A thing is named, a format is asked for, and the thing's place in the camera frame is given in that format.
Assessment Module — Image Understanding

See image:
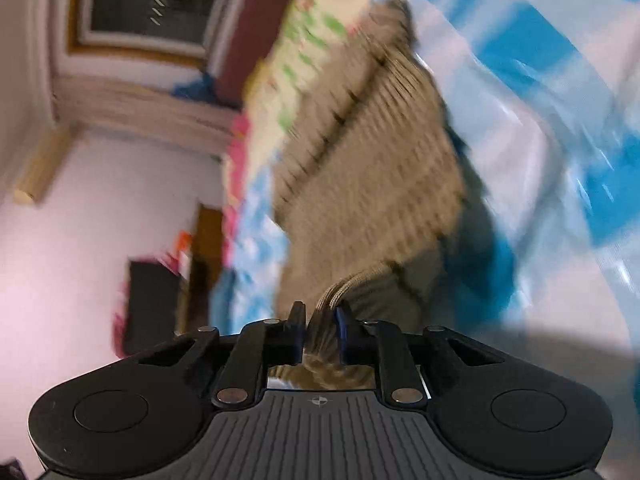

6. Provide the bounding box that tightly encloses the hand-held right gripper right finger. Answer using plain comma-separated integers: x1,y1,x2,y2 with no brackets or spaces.
334,306,506,406

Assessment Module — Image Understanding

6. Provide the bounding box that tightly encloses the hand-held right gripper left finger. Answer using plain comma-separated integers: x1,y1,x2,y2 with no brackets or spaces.
135,301,307,409

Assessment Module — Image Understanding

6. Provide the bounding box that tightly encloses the tan striped knit sweater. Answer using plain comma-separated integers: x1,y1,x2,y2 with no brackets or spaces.
267,0,471,391

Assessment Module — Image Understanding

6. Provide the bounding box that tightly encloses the brown wooden cabinet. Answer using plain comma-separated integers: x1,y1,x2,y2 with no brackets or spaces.
176,204,224,336

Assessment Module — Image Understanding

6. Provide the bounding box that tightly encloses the black box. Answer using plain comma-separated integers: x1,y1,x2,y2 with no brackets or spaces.
122,259,183,356

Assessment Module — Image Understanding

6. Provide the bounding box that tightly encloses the floral printed quilt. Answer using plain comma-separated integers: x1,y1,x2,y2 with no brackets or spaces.
220,0,396,271

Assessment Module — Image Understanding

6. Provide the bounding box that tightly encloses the blue plastic bag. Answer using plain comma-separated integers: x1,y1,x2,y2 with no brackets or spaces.
172,72,237,107

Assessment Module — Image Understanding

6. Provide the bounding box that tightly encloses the beige curtain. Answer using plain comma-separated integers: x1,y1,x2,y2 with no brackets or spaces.
52,74,241,155

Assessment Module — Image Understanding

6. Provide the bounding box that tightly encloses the blue checkered plastic sheet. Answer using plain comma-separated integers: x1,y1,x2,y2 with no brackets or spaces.
207,0,640,461

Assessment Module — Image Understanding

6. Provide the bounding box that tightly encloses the light wooden plank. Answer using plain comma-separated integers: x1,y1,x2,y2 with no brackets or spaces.
14,127,74,205

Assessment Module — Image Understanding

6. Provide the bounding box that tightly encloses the maroon headboard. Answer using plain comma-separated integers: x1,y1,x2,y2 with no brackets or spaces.
220,0,313,107

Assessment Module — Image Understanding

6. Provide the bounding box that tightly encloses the window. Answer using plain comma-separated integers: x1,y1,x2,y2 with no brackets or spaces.
67,0,251,61

